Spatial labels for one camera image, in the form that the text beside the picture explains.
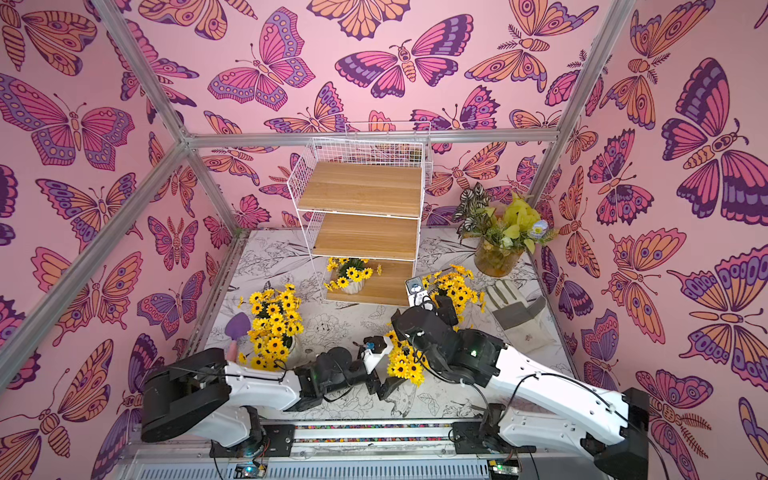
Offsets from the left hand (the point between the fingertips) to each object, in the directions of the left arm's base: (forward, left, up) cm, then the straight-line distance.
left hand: (402, 360), depth 76 cm
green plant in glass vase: (+35, -30, +10) cm, 47 cm away
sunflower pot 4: (-3, -1, +6) cm, 6 cm away
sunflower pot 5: (+24, +15, +5) cm, 29 cm away
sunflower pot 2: (-1, +35, +2) cm, 35 cm away
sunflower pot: (+9, +33, +4) cm, 35 cm away
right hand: (+9, -4, +13) cm, 16 cm away
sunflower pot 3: (+23, -16, +2) cm, 28 cm away
